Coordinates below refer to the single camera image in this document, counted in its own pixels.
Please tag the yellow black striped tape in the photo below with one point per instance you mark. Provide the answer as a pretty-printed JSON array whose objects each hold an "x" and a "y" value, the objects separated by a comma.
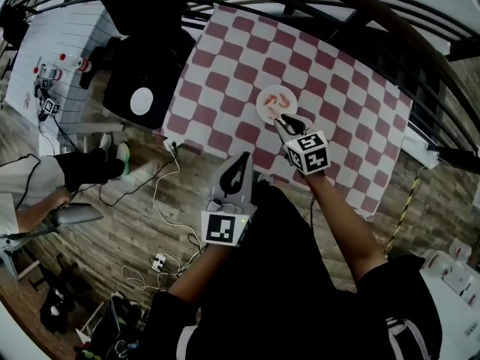
[{"x": 403, "y": 210}]

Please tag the plain white table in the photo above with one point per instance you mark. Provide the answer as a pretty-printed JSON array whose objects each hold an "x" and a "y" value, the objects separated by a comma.
[{"x": 457, "y": 332}]

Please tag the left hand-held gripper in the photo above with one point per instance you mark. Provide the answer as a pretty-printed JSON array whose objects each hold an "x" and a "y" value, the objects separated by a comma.
[{"x": 221, "y": 229}]

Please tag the white bottle red cap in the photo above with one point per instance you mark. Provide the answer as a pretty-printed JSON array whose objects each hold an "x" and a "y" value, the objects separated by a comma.
[{"x": 69, "y": 59}]

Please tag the white power strip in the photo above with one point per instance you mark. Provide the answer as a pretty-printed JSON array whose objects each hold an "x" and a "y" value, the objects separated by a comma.
[
  {"x": 170, "y": 145},
  {"x": 160, "y": 262}
]

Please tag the white plate with food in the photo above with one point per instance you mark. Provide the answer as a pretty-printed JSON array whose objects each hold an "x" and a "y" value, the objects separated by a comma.
[{"x": 264, "y": 113}]

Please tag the white base board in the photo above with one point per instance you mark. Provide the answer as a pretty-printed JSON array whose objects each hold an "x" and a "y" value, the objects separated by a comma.
[{"x": 420, "y": 144}]

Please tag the person's white shoe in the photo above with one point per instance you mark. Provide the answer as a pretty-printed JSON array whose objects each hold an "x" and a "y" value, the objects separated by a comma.
[{"x": 264, "y": 178}]

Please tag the person's black clothing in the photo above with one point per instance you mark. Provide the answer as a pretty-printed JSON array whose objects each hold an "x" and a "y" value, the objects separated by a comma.
[{"x": 281, "y": 294}]

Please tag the white bottle red label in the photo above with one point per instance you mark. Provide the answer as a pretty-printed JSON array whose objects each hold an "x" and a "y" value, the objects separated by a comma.
[{"x": 84, "y": 65}]

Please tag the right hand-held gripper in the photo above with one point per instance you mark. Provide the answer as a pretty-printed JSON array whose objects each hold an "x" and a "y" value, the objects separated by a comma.
[{"x": 311, "y": 152}]

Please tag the person's left forearm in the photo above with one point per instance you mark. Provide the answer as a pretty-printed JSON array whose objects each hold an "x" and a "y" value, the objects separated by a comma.
[{"x": 198, "y": 276}]

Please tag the white tiled table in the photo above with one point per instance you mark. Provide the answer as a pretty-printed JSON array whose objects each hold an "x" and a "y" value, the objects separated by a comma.
[{"x": 71, "y": 32}]

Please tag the black metal beam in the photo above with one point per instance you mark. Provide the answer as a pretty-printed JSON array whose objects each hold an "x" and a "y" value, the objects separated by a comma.
[{"x": 457, "y": 155}]

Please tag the idle hand-held gripper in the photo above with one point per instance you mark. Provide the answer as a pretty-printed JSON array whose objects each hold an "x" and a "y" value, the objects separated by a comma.
[{"x": 51, "y": 106}]

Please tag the person's right forearm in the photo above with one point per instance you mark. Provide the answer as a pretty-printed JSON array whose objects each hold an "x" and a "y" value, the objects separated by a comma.
[{"x": 348, "y": 231}]

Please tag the white jug red label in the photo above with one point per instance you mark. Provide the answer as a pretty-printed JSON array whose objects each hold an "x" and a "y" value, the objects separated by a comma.
[
  {"x": 460, "y": 249},
  {"x": 450, "y": 276}
]

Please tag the white round plate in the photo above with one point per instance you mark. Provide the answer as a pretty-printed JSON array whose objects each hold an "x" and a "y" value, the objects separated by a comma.
[{"x": 141, "y": 101}]

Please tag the grey chair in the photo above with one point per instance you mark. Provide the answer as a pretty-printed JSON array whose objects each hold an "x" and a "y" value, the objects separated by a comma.
[{"x": 75, "y": 214}]

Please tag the red white small container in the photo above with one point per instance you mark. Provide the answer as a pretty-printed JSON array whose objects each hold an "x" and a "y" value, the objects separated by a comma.
[{"x": 56, "y": 74}]

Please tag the red white checkered tablecloth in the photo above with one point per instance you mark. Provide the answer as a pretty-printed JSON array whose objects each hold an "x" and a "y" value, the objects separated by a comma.
[{"x": 337, "y": 107}]

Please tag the black office chair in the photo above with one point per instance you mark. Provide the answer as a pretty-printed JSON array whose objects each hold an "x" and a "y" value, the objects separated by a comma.
[{"x": 150, "y": 51}]

